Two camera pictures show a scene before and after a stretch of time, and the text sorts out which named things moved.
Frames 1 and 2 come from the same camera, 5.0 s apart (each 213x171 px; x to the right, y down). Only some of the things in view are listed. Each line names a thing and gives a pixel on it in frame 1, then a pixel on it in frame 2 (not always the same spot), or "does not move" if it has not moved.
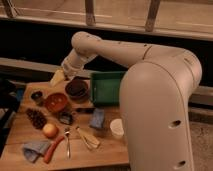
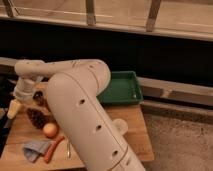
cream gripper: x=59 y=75 -> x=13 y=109
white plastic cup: x=116 y=127 does not move
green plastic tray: x=105 y=87 does not move
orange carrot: x=51 y=148 does not move
